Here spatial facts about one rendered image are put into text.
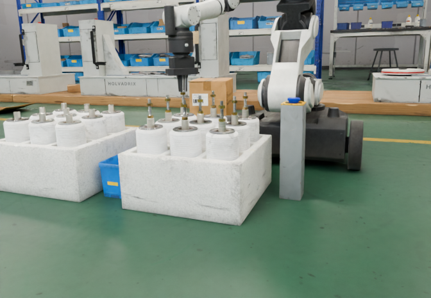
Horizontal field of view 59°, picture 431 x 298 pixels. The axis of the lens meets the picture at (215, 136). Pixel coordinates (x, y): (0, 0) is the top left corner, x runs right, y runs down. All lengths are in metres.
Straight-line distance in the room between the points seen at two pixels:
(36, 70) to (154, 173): 3.42
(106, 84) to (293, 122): 2.81
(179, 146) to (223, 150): 0.14
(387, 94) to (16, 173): 2.49
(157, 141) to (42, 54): 3.35
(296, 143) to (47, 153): 0.82
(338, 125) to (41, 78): 3.42
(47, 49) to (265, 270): 3.89
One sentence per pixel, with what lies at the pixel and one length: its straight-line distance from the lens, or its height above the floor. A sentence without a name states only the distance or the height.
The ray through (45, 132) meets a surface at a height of 0.22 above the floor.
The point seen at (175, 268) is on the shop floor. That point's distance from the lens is 0.92.
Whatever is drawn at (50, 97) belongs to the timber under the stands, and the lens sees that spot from 4.18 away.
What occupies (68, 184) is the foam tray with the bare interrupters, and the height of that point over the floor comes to 0.06.
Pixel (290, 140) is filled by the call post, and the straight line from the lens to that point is 1.22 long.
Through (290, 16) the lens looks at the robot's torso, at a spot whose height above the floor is 0.61.
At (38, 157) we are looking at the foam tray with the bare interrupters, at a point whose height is 0.14.
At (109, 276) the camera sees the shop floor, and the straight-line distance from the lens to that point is 0.92.
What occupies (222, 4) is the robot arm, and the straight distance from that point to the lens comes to 1.54.
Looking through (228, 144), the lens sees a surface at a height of 0.22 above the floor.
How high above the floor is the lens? 0.48
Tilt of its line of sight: 13 degrees down
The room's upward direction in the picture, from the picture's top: 1 degrees counter-clockwise
